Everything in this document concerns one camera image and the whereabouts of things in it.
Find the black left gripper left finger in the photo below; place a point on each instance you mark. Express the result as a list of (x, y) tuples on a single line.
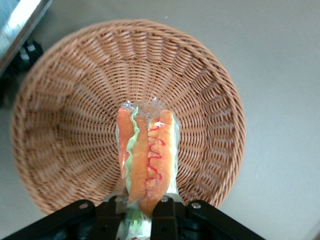
[(107, 220)]

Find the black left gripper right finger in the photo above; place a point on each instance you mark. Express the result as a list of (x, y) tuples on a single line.
[(165, 222)]

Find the triangle sandwich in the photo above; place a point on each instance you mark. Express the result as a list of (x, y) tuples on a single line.
[(142, 155)]

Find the round brown wicker basket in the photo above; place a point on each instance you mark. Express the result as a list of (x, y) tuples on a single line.
[(75, 112)]

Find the black sealing machine yellow panel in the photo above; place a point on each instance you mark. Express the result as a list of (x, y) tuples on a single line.
[(17, 22)]

